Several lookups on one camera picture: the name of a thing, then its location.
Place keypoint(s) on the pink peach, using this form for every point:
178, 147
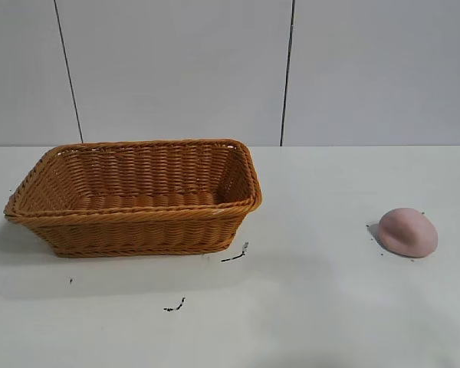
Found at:
408, 232

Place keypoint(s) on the brown woven wicker basket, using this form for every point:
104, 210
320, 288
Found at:
138, 230

